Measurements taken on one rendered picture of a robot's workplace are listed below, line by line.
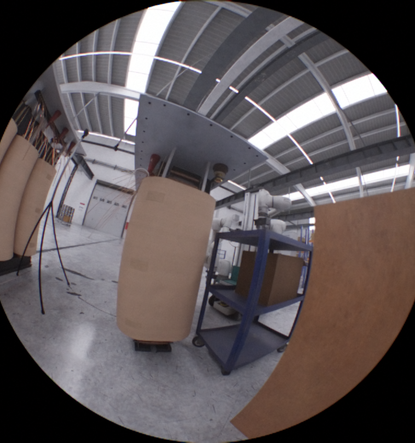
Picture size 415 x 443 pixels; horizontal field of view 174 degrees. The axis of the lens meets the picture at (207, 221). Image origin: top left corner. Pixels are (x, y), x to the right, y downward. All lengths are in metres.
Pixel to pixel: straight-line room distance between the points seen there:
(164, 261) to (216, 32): 9.53
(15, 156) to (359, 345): 1.85
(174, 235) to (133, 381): 0.84
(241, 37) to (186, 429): 4.76
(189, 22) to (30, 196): 9.64
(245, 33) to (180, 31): 6.42
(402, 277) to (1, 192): 1.83
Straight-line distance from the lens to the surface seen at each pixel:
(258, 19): 4.03
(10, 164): 1.49
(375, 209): 0.36
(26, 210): 1.73
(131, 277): 0.68
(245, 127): 11.85
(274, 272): 0.80
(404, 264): 0.36
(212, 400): 0.89
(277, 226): 1.62
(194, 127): 0.77
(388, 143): 7.90
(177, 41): 10.12
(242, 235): 0.71
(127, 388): 0.88
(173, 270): 0.67
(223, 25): 9.41
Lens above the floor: 0.78
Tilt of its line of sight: 12 degrees up
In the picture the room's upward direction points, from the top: 11 degrees clockwise
